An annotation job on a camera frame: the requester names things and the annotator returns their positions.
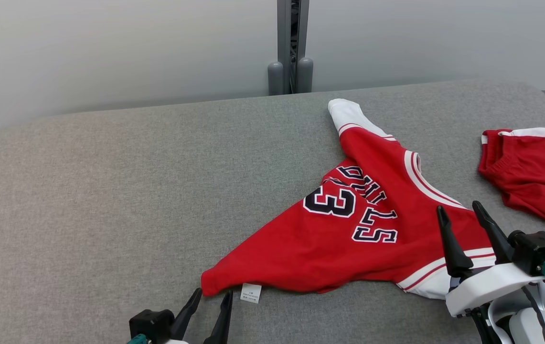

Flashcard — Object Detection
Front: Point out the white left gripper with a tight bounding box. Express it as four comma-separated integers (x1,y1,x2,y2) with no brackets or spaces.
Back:
162,288,234,344

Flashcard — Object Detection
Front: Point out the red basketball jersey black lettering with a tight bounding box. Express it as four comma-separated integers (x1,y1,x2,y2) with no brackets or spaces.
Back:
201,99,497,304

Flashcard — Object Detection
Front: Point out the grey metal partition post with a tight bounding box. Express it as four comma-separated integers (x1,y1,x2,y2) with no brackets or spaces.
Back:
277,0,310,94

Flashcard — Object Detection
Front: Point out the red shorts white side stripe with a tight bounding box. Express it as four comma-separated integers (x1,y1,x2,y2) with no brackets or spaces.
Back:
479,128,545,235

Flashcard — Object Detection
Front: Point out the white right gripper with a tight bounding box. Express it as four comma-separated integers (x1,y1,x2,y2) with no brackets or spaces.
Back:
436,201,545,317

